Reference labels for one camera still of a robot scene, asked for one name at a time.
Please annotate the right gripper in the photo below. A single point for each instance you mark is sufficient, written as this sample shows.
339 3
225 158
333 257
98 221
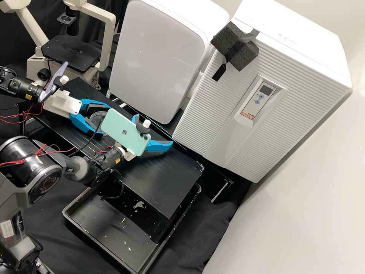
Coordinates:
127 154

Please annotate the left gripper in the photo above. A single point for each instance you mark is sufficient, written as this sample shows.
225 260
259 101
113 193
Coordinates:
61 104

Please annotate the petri dish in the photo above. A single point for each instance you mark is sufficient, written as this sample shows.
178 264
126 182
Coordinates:
97 119

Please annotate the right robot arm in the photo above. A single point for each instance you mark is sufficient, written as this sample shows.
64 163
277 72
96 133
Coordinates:
28 168

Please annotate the black platform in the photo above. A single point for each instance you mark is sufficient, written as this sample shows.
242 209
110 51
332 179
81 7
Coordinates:
222 185
159 182

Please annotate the cream microscope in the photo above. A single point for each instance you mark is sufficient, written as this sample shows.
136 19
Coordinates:
71 54

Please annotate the incubator door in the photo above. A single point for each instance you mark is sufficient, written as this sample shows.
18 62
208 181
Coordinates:
216 120

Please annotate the white box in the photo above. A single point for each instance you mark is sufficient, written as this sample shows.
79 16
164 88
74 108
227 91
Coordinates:
159 57

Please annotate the black tray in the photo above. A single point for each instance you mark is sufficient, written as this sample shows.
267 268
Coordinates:
114 228

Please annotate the white incubator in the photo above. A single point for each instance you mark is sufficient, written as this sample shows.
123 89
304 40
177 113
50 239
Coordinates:
299 22

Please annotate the right wrist camera phone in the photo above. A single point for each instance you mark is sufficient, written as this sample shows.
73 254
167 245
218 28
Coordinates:
122 128

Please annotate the wrist camera phone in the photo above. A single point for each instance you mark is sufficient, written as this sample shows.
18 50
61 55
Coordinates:
55 80
122 128

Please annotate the left wrist camera phone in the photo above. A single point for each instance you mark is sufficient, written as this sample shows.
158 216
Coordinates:
55 80

